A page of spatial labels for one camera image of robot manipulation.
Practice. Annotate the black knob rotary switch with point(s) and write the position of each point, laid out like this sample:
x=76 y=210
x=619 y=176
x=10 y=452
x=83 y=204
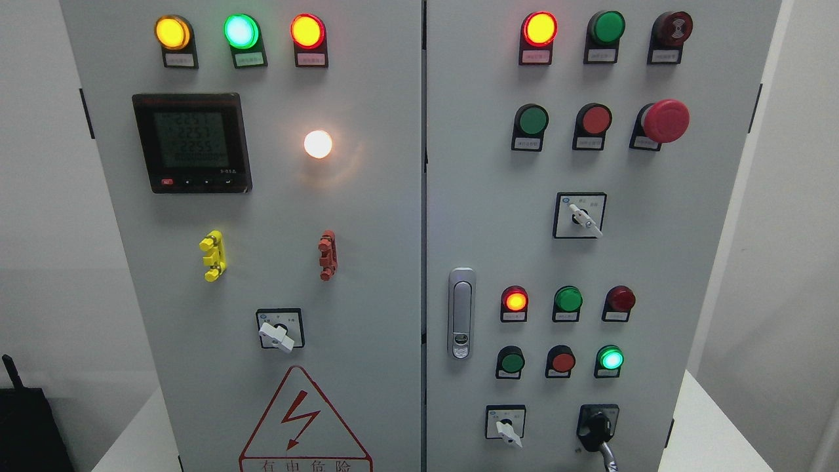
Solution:
x=596 y=425

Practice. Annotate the red terminal clip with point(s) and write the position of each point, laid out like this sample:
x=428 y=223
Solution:
x=328 y=260

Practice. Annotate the red lit indicator lower left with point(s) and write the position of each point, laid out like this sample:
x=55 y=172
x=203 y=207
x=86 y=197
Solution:
x=514 y=305

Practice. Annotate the red lit indicator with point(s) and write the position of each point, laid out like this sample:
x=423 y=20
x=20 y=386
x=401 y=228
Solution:
x=538 y=32
x=514 y=305

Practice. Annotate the white glowing lamp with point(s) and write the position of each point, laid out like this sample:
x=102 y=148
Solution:
x=318 y=144

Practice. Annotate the green push button lower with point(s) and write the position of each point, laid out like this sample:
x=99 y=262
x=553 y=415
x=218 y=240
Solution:
x=510 y=363

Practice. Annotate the green push button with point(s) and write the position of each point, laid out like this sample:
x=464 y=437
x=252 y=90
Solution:
x=510 y=363
x=529 y=126

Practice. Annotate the green push button upper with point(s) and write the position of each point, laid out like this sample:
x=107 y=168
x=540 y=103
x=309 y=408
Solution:
x=529 y=126

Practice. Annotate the green indicator lower middle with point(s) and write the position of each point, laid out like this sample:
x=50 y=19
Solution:
x=567 y=304

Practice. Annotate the grey left cabinet door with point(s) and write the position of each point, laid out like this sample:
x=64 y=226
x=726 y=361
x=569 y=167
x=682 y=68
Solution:
x=363 y=326

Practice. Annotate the grey cabinet door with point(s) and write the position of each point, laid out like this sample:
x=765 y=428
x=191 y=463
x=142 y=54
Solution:
x=363 y=326
x=493 y=209

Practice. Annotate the grey right cabinet door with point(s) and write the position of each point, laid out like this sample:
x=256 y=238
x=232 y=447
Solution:
x=493 y=209

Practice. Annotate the red push button lower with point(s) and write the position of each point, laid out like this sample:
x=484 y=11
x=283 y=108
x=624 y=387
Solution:
x=560 y=361

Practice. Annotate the red push button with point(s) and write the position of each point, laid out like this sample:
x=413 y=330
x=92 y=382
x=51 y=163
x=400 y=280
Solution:
x=592 y=122
x=560 y=361

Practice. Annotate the yellow terminal clip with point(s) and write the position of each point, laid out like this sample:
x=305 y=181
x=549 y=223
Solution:
x=214 y=255

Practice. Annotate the red push button upper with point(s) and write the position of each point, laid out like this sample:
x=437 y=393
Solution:
x=592 y=122

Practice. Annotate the red indicator lower right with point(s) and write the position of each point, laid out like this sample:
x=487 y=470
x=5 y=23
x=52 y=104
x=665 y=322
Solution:
x=618 y=305

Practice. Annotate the green indicator button lower right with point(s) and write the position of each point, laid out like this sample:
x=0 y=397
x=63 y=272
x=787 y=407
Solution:
x=608 y=362

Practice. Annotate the red electrical warning triangle sticker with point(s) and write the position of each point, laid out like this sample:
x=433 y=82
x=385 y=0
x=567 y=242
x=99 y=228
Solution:
x=300 y=430

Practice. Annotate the red-ringed yellow indicator light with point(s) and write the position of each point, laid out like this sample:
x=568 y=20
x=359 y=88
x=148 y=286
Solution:
x=308 y=33

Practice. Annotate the red lit indicator top right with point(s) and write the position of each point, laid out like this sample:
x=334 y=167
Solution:
x=538 y=32

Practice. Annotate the black digital power meter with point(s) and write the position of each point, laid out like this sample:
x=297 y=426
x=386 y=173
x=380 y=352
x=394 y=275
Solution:
x=193 y=143

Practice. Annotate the red emergency stop mushroom button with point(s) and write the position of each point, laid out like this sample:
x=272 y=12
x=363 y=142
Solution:
x=659 y=123

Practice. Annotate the green lit indicator light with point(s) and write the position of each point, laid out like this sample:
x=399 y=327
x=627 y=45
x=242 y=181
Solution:
x=245 y=41

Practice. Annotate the green indicator top right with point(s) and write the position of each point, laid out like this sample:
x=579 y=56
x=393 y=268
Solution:
x=603 y=36

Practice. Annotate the yellow indicator light top left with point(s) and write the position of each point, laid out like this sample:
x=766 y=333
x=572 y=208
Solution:
x=177 y=42

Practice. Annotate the dark red buzzer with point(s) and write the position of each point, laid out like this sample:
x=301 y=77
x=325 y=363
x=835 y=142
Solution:
x=668 y=35

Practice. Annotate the black device with antenna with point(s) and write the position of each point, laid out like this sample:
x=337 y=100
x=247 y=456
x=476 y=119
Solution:
x=30 y=439

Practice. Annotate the silver door latch handle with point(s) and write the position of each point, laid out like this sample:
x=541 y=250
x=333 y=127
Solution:
x=461 y=304

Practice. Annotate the white-handled selector switch upper right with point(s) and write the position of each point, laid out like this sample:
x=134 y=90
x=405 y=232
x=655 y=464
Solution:
x=579 y=215

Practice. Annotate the white-handled selector switch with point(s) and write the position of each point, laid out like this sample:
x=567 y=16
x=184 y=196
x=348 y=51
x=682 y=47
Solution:
x=579 y=215
x=281 y=328
x=505 y=423

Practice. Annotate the white-handled selector switch left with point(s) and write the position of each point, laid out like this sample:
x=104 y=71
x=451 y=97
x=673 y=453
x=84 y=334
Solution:
x=281 y=328

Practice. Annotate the white-handled selector switch bottom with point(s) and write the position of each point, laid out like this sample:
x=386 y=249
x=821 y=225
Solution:
x=505 y=423

